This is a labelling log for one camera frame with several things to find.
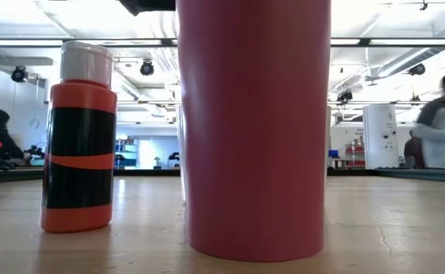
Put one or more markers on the black ceiling camera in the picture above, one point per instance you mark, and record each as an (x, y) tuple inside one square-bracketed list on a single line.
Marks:
[(344, 96), (146, 67), (416, 69)]

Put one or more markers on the black aluminium table frame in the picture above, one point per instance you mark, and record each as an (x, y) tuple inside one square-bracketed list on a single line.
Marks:
[(16, 173)]

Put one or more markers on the small grey desk lamp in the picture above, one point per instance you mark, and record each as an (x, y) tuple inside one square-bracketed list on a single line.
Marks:
[(156, 161)]

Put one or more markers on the coral red paint bottle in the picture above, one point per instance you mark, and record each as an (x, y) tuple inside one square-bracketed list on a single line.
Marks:
[(79, 95)]

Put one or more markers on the pink plastic cup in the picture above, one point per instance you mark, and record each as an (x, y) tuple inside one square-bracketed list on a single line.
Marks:
[(252, 133)]

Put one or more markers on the black overhead frame bar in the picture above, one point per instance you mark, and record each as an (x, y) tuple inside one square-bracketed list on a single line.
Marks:
[(397, 42)]

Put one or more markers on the red shelf unit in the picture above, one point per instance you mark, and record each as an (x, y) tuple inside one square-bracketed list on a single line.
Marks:
[(355, 154)]

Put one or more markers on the white round pillar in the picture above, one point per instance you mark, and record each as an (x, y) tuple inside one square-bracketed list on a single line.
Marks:
[(378, 122)]

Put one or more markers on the blue shelf unit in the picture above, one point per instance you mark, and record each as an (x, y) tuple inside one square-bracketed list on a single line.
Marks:
[(127, 154)]

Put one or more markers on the small black machine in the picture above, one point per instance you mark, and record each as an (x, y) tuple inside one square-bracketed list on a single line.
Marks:
[(174, 156)]

